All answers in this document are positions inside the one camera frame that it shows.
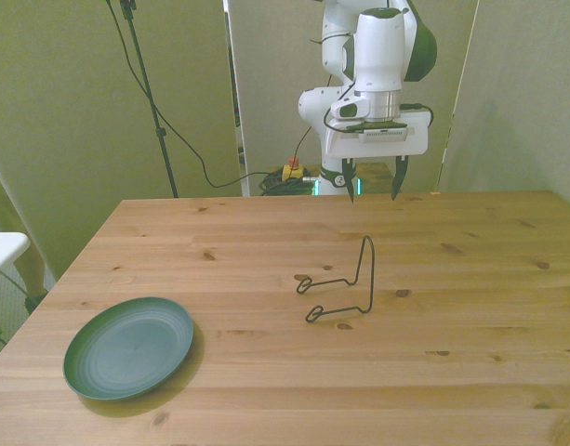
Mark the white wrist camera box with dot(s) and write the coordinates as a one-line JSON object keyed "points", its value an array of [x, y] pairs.
{"points": [[387, 135]]}

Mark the dark green round plate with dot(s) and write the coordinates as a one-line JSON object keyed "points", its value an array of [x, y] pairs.
{"points": [[126, 348]]}

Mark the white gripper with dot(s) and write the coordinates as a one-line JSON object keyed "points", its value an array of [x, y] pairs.
{"points": [[382, 145]]}

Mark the black tripod stand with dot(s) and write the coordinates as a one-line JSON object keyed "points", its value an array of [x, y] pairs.
{"points": [[147, 93]]}

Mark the small wooden cabinet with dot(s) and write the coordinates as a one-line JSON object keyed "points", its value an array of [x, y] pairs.
{"points": [[375, 179]]}

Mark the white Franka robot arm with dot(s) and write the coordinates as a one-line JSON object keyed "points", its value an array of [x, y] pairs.
{"points": [[377, 46]]}

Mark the white stool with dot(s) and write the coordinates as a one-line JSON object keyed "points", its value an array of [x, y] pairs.
{"points": [[5, 246]]}

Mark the yellow emergency stop box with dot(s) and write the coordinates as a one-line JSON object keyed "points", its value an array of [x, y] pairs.
{"points": [[291, 172]]}

